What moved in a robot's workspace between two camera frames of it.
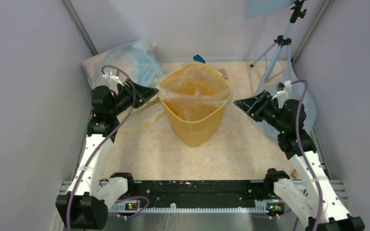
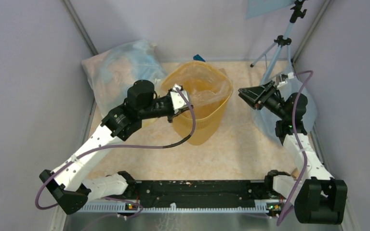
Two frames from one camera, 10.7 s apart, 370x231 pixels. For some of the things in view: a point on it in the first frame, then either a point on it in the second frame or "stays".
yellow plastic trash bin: x=195 y=96 stays
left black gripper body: x=134 y=98 → x=160 y=108
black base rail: x=201 y=192 stays
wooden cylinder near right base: x=294 y=173 stays
